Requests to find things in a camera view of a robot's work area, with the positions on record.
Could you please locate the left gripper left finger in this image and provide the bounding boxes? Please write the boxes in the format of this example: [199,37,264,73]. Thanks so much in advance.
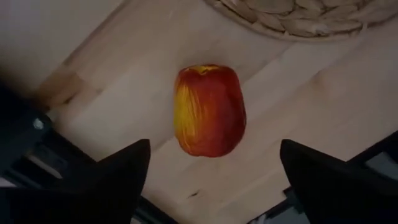
[0,139,152,224]

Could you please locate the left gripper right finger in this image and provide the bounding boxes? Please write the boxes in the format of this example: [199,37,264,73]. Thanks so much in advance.
[279,139,398,224]

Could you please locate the red and yellow apple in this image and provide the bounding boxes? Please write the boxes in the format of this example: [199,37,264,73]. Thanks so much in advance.
[172,63,248,158]

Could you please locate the woven rope basket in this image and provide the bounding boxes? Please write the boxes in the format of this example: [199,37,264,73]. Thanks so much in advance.
[203,0,398,43]

